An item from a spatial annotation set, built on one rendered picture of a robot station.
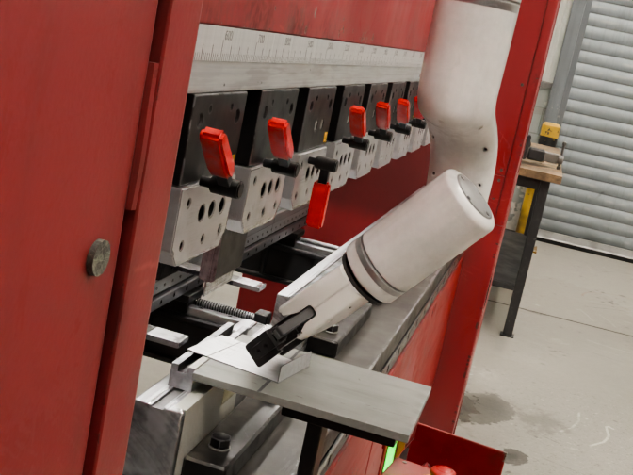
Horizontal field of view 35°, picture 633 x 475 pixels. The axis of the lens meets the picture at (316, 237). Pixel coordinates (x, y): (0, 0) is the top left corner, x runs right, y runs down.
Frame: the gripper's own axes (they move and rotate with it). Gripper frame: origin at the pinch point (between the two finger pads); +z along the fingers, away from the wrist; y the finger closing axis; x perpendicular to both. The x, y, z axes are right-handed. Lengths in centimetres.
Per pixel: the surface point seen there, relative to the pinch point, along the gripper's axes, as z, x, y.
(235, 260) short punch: -1.4, -11.4, -0.9
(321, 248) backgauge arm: 44, -26, -126
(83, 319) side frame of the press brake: -44, 5, 85
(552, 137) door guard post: 75, -71, -670
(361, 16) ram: -25, -34, -31
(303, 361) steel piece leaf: -0.9, 3.7, -2.3
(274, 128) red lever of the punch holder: -21.3, -17.3, 12.1
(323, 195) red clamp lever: -10.7, -13.6, -14.3
